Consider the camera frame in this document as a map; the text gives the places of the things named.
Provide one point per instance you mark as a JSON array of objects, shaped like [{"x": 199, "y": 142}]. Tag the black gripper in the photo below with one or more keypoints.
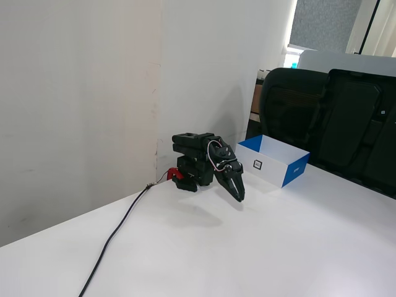
[{"x": 231, "y": 174}]

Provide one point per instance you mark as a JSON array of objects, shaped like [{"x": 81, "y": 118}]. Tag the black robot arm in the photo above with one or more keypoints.
[{"x": 191, "y": 145}]

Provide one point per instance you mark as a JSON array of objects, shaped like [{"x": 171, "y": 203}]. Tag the blue and white cardboard box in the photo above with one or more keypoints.
[{"x": 272, "y": 173}]

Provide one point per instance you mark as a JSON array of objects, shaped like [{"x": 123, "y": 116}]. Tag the red table clamp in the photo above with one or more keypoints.
[{"x": 172, "y": 172}]

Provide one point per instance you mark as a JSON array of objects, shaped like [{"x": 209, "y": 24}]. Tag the black mesh office chair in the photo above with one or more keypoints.
[{"x": 287, "y": 108}]

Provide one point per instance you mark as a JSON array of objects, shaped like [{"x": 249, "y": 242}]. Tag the small white item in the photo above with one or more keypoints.
[{"x": 262, "y": 74}]

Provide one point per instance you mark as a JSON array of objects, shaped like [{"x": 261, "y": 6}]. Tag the small teal object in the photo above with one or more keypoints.
[{"x": 294, "y": 65}]

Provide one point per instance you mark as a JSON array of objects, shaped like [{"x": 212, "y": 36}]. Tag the gray window blind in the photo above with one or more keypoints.
[{"x": 321, "y": 21}]

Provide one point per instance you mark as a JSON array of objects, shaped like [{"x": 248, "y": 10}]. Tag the black window frame bar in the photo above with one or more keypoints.
[{"x": 369, "y": 24}]

